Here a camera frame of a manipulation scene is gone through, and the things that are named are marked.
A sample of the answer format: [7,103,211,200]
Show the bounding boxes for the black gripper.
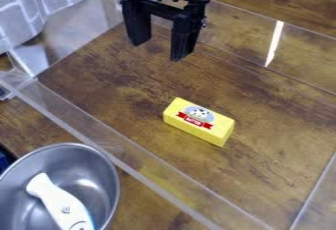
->
[122,0,211,61]

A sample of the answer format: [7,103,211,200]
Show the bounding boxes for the yellow butter block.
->
[163,97,235,147]

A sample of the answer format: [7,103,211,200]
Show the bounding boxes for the silver metal bowl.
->
[0,143,121,230]

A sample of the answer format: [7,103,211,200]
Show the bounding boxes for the clear acrylic enclosure wall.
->
[0,0,336,230]

